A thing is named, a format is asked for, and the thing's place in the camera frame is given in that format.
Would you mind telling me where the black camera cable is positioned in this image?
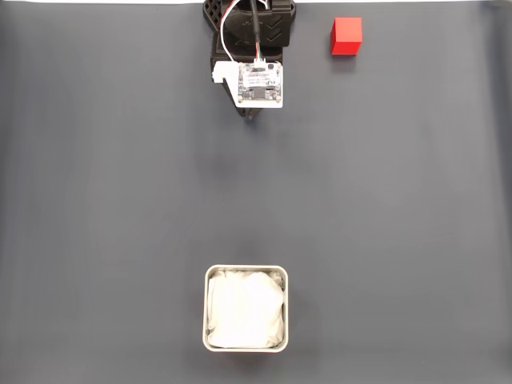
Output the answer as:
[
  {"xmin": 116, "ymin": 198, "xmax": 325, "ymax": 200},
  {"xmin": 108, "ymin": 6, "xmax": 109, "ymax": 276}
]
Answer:
[{"xmin": 248, "ymin": 0, "xmax": 265, "ymax": 65}]

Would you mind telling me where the white red servo wire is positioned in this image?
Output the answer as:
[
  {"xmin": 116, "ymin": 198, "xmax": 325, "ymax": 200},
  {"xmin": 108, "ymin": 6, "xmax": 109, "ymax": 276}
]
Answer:
[{"xmin": 218, "ymin": 0, "xmax": 243, "ymax": 64}]

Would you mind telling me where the camera board on white mount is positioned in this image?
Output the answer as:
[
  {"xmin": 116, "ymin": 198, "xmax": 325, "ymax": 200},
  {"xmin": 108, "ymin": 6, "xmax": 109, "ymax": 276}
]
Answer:
[{"xmin": 211, "ymin": 58, "xmax": 286, "ymax": 110}]

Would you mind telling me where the square metal box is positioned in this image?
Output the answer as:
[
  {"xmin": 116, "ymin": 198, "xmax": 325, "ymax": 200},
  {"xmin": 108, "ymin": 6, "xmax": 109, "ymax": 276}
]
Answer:
[{"xmin": 202, "ymin": 263, "xmax": 290, "ymax": 354}]

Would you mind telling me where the red cube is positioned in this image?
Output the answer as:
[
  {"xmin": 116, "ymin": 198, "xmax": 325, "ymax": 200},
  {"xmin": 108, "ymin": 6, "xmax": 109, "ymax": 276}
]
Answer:
[{"xmin": 330, "ymin": 17, "xmax": 364, "ymax": 57}]

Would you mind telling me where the dark grey table mat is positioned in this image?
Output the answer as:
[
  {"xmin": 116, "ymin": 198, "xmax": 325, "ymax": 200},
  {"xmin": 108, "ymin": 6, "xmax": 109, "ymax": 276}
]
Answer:
[{"xmin": 0, "ymin": 2, "xmax": 512, "ymax": 384}]

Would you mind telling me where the white tissue paper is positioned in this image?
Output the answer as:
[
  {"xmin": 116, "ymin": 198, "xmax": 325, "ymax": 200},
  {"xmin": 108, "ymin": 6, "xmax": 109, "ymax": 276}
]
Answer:
[{"xmin": 206, "ymin": 270, "xmax": 286, "ymax": 349}]

